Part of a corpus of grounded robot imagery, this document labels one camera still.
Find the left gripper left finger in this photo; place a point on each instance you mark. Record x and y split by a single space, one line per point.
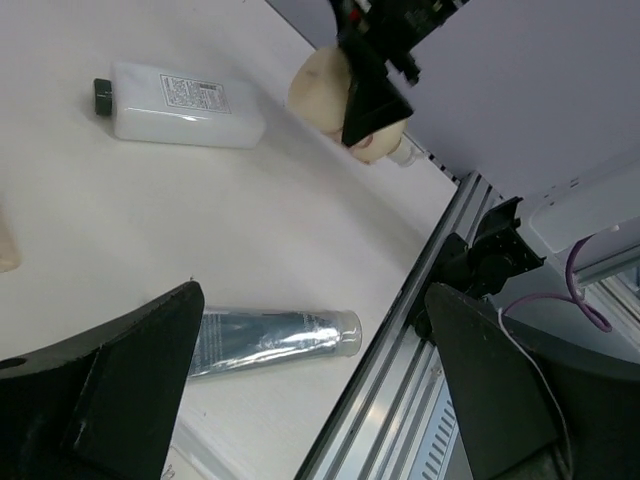
103 403

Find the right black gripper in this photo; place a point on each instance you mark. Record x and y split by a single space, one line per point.
373 35

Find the silver tube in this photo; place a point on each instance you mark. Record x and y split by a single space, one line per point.
234 341

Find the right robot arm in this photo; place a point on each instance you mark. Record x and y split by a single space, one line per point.
567 217

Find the cream lotion bottle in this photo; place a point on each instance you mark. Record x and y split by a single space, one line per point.
318 94

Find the white flat bottle right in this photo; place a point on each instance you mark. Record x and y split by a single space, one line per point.
152 104

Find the aluminium mounting rail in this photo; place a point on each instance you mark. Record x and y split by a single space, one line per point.
377 426

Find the white slotted cable duct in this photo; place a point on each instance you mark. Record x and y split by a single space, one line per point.
437 444

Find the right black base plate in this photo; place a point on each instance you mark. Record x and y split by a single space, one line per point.
482 267

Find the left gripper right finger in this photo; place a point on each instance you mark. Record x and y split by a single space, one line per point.
530 405

